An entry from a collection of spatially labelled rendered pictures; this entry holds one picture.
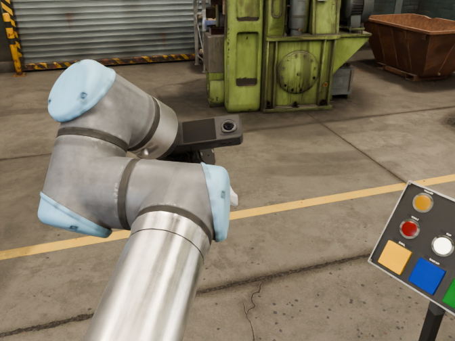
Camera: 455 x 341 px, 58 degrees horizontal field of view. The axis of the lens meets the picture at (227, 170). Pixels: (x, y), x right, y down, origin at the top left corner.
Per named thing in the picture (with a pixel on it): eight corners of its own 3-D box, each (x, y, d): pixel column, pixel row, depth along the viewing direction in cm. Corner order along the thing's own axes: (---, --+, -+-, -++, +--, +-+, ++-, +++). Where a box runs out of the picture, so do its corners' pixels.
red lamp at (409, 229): (407, 240, 119) (410, 227, 117) (398, 231, 123) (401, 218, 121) (417, 239, 120) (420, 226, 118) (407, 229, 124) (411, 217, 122)
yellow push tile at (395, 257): (399, 275, 119) (411, 252, 118) (377, 261, 125) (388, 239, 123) (401, 275, 121) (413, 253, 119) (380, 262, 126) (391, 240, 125)
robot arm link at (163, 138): (158, 85, 61) (162, 141, 57) (179, 99, 65) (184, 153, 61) (115, 109, 65) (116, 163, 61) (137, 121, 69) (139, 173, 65)
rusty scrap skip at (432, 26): (418, 91, 623) (430, 32, 583) (349, 63, 783) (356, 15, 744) (481, 84, 654) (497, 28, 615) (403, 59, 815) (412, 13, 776)
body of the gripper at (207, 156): (179, 150, 78) (133, 126, 69) (216, 133, 75) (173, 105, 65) (182, 187, 75) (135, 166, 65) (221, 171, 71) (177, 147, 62)
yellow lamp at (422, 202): (421, 214, 118) (424, 201, 116) (412, 205, 122) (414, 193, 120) (430, 212, 119) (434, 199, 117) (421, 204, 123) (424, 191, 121)
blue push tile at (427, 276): (432, 295, 112) (445, 271, 111) (407, 280, 118) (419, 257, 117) (434, 295, 113) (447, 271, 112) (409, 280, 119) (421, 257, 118)
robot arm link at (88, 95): (34, 127, 52) (53, 58, 55) (108, 158, 62) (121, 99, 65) (81, 119, 47) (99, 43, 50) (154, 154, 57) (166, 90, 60)
